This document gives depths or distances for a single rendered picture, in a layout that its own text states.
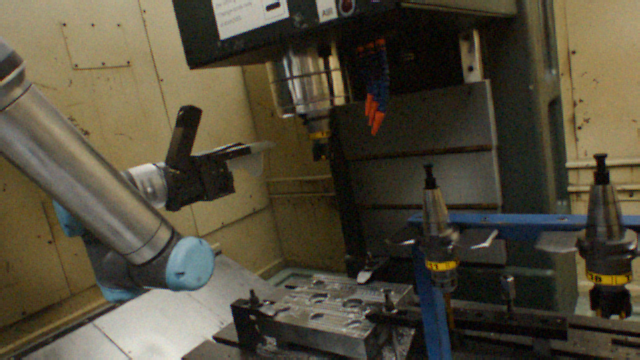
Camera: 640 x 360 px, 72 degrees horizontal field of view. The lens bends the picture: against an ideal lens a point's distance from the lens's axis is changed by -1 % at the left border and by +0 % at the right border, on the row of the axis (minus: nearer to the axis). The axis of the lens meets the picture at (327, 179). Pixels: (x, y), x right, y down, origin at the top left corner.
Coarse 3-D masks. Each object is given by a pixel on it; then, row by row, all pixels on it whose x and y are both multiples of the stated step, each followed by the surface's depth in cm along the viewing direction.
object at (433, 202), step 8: (424, 192) 66; (432, 192) 65; (440, 192) 66; (424, 200) 66; (432, 200) 66; (440, 200) 66; (424, 208) 67; (432, 208) 66; (440, 208) 66; (424, 216) 67; (432, 216) 66; (440, 216) 66; (448, 216) 66; (424, 224) 67; (432, 224) 66; (440, 224) 66; (448, 224) 66; (424, 232) 67; (432, 232) 66; (440, 232) 66
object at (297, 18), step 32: (192, 0) 77; (288, 0) 66; (416, 0) 61; (448, 0) 70; (480, 0) 83; (512, 0) 103; (192, 32) 79; (256, 32) 71; (288, 32) 68; (320, 32) 66; (352, 32) 74; (416, 32) 95; (448, 32) 111; (192, 64) 82; (224, 64) 85
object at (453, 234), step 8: (448, 232) 66; (456, 232) 66; (424, 240) 66; (432, 240) 66; (440, 240) 65; (448, 240) 65; (424, 248) 67; (432, 248) 67; (440, 248) 66; (448, 248) 65; (456, 248) 66
